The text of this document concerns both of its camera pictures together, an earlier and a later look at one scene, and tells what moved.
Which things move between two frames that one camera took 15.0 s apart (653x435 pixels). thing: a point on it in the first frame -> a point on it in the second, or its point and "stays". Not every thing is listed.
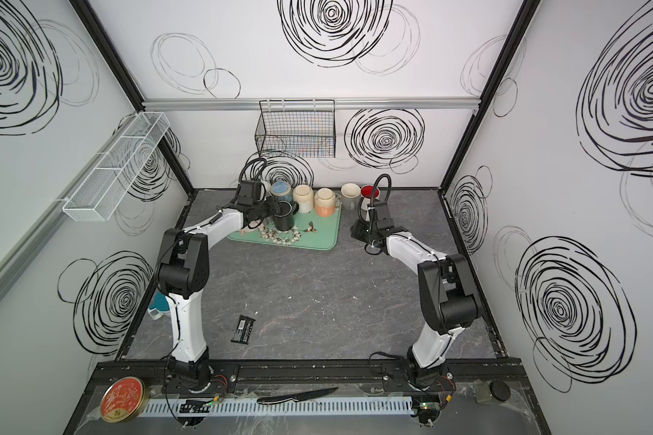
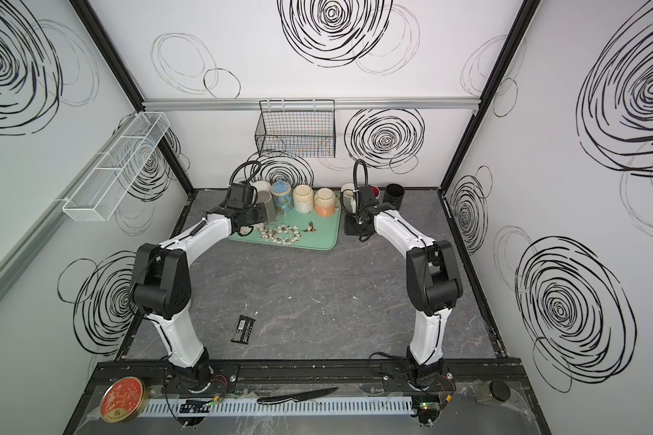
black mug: (284, 219) -> (394, 194)
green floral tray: (310, 231) stays
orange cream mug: (325, 202) stays
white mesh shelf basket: (100, 196) stays
